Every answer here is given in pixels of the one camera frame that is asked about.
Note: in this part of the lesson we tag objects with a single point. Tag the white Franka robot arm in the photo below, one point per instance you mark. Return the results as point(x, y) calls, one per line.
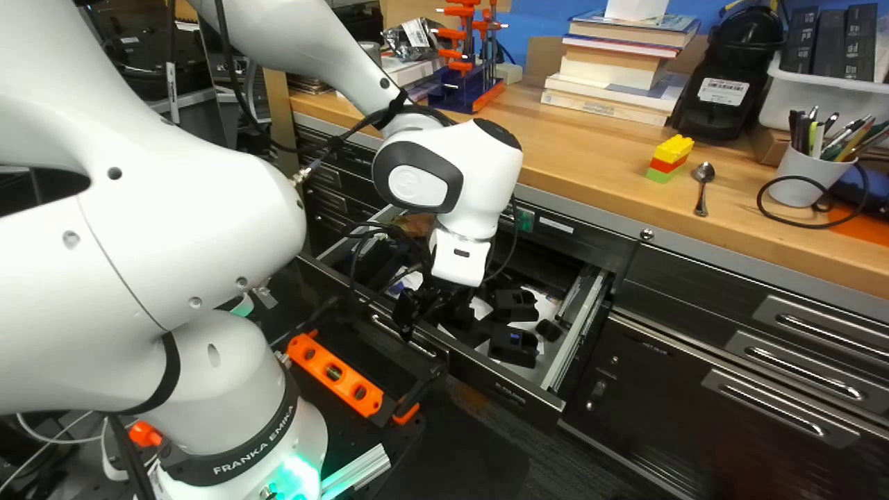
point(139, 252)

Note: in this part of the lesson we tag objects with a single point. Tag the white paper stack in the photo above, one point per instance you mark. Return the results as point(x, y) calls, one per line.
point(413, 73)

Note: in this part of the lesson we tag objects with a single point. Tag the blue wall board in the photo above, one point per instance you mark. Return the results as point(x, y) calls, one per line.
point(538, 17)

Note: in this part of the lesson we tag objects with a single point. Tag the orange round button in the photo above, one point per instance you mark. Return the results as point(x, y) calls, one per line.
point(139, 435)

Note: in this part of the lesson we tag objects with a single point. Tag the small white box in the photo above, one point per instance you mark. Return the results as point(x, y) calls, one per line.
point(639, 7)

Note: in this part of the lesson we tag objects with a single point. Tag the white plastic bin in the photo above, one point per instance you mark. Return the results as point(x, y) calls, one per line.
point(824, 94)

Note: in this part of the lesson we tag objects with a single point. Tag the metal spoon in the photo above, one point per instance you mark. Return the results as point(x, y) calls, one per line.
point(703, 170)

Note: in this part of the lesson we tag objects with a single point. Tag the black shallow drawer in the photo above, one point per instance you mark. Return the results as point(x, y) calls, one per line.
point(363, 391)

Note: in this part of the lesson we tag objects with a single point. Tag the blue hex key stand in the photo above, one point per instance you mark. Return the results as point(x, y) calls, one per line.
point(463, 94)

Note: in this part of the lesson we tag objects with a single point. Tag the black rectangular box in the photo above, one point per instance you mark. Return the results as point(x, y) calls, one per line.
point(863, 39)
point(798, 37)
point(831, 44)

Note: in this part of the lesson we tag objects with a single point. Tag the black device with white label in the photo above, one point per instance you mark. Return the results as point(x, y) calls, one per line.
point(727, 88)

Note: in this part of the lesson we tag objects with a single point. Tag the silver plastic bag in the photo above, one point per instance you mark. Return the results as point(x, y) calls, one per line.
point(418, 37)

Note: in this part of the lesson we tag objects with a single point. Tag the cup of pens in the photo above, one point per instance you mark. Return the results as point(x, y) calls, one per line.
point(849, 141)

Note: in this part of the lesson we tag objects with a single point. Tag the black marker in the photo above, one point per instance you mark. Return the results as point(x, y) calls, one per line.
point(796, 127)

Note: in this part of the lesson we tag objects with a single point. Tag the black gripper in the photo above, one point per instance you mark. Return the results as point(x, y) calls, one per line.
point(459, 305)

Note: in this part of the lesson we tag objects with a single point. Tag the clear acrylic plate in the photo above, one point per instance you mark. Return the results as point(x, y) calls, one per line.
point(357, 467)

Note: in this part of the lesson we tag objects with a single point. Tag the grey metal tool drawer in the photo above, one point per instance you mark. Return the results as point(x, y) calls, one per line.
point(573, 324)

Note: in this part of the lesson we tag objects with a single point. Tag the orange flat pad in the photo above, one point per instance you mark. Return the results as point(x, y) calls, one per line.
point(864, 227)

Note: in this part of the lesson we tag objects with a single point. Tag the wooden post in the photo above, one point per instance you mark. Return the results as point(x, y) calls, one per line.
point(281, 121)

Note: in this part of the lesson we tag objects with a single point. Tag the green pen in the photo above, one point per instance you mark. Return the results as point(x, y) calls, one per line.
point(814, 134)

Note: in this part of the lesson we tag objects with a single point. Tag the thick tan book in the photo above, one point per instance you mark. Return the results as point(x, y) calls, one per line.
point(620, 73)

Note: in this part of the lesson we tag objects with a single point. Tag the white pen cup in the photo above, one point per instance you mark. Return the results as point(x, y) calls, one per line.
point(806, 175)

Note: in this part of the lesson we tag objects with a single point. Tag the black hollow printed block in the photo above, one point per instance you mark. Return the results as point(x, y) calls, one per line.
point(516, 345)
point(516, 305)

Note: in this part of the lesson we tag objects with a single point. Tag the small black round part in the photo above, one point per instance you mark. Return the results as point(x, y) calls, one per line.
point(548, 330)

